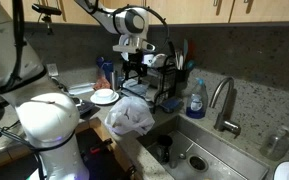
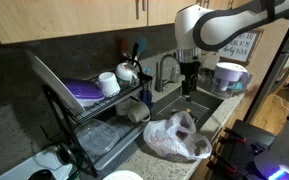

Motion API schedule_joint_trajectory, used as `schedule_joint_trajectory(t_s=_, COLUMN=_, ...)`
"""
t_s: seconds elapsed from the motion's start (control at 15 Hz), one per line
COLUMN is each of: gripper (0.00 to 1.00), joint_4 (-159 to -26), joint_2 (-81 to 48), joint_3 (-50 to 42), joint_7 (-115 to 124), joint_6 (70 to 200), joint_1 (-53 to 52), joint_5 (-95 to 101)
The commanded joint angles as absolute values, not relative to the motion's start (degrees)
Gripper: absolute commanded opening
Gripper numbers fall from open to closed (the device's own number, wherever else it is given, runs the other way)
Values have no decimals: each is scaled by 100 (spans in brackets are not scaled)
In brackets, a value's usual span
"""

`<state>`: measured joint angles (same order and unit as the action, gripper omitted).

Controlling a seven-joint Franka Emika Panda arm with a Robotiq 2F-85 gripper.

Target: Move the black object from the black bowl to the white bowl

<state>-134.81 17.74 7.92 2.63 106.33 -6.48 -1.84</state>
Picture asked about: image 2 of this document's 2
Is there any black metal frame pole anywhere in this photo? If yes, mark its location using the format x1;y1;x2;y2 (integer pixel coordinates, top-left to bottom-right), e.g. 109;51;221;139
243;15;289;123

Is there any red spatula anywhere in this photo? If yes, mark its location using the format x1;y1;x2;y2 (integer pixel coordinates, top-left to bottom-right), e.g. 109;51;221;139
118;37;130;60

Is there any dark kitchen sink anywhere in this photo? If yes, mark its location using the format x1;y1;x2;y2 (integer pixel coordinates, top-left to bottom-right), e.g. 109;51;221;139
151;84;225;132

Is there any container with purple lid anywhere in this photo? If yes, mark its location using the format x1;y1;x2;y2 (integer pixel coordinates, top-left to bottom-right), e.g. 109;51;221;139
61;77;106;108

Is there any teal spatula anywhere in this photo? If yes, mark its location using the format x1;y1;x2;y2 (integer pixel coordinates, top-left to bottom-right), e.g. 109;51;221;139
135;36;149;57

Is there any clear soap bottle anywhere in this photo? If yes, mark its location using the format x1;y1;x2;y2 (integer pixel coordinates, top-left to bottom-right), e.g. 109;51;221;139
170;64;182;83

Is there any white plastic bag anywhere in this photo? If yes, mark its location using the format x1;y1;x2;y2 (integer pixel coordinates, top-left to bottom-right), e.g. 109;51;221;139
142;110;213;161

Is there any white cable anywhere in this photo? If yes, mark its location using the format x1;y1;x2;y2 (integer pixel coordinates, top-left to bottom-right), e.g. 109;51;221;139
273;94;289;113

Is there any grey drip tray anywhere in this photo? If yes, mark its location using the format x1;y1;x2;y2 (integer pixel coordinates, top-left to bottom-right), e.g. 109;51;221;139
93;122;149;171

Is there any small white cup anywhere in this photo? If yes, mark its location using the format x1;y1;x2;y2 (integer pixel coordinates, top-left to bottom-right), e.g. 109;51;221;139
115;97;132;117

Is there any blue bottle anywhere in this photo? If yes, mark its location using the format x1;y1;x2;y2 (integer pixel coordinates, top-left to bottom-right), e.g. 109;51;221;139
140;67;154;108

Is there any white appliance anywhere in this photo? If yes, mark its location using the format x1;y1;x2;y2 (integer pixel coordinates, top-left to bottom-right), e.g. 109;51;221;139
0;145;76;180

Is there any framed wall sign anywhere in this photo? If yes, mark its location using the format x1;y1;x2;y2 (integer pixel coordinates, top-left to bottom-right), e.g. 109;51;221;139
216;28;265;67

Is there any white water filter pitcher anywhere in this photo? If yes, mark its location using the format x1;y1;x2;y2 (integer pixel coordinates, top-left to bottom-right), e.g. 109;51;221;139
211;61;252;100

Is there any clear plastic container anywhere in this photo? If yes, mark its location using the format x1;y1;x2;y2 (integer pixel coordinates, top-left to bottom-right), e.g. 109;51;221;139
75;118;121;157

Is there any grey device with blue light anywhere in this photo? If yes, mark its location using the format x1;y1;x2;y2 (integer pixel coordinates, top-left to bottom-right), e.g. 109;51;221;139
253;85;289;180

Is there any plain white mug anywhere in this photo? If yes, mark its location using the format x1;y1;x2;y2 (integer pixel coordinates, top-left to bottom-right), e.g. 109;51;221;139
98;71;122;98

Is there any black rounded item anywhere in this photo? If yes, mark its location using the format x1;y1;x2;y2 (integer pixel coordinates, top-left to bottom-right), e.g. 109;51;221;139
27;169;57;180

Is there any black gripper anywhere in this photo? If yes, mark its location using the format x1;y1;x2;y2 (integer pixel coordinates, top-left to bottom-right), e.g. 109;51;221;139
179;60;201;102

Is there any metal kitchen faucet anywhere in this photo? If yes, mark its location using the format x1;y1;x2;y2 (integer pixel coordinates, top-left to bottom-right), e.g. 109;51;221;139
154;53;183;94

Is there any wide wooden cabinet door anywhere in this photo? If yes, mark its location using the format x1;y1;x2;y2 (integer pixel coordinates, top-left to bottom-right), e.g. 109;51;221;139
0;0;149;46

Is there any large white plate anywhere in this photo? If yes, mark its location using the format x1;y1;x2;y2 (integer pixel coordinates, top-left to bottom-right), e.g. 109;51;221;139
25;49;86;113

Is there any black kitchen utensil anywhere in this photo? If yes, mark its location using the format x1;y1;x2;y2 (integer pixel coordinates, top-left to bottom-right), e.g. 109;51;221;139
130;42;140;65

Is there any beige mug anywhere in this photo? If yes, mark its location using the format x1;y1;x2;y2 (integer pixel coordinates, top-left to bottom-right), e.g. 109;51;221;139
126;99;152;124

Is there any black wire dish rack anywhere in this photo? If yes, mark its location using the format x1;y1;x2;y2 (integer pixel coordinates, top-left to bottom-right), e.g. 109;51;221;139
40;56;154;178

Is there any narrow wooden cabinet door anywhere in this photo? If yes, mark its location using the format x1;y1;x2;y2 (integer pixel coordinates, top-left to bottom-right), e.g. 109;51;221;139
147;0;202;27

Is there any white patterned cup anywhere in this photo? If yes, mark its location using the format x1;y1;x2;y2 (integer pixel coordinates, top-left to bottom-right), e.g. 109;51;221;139
114;62;139;89

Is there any black clamp with red tip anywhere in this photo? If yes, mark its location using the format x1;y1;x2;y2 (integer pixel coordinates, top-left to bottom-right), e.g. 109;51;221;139
222;127;248;145
206;155;239;176

